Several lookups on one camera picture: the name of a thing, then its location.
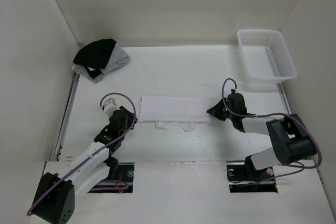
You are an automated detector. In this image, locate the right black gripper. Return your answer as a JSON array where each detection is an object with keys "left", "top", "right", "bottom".
[{"left": 207, "top": 97, "right": 235, "bottom": 121}]

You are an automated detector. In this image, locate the white tank top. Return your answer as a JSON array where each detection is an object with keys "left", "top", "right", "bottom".
[{"left": 138, "top": 95, "right": 212, "bottom": 132}]

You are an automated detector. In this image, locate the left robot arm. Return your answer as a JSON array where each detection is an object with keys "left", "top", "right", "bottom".
[{"left": 27, "top": 106, "right": 137, "bottom": 223}]

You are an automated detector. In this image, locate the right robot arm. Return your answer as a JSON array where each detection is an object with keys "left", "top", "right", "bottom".
[{"left": 207, "top": 92, "right": 318, "bottom": 183}]

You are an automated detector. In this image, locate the grey folded tank top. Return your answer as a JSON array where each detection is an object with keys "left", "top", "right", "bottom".
[{"left": 72, "top": 44, "right": 131, "bottom": 84}]

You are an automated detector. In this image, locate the black folded tank top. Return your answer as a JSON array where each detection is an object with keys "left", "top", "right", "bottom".
[{"left": 73, "top": 38, "right": 116, "bottom": 79}]

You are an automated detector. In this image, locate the white plastic basket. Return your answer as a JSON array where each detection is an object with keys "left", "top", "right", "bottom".
[{"left": 237, "top": 29, "right": 298, "bottom": 84}]

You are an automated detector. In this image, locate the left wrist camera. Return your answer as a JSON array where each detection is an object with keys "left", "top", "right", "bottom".
[{"left": 102, "top": 98, "right": 119, "bottom": 118}]

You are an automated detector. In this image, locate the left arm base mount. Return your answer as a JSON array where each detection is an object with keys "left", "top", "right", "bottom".
[{"left": 89, "top": 157, "right": 135, "bottom": 194}]

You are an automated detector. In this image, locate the right aluminium table rail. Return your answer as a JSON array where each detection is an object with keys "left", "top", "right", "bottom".
[{"left": 277, "top": 83, "right": 291, "bottom": 114}]

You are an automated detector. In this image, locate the aluminium table rail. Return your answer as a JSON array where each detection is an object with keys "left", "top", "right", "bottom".
[
  {"left": 54, "top": 40, "right": 85, "bottom": 162},
  {"left": 277, "top": 83, "right": 291, "bottom": 114}
]

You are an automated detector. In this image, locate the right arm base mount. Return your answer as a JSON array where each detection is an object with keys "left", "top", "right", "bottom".
[{"left": 226, "top": 162, "right": 278, "bottom": 193}]

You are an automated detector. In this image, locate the left aluminium table rail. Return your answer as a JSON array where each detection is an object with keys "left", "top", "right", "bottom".
[{"left": 54, "top": 40, "right": 85, "bottom": 162}]

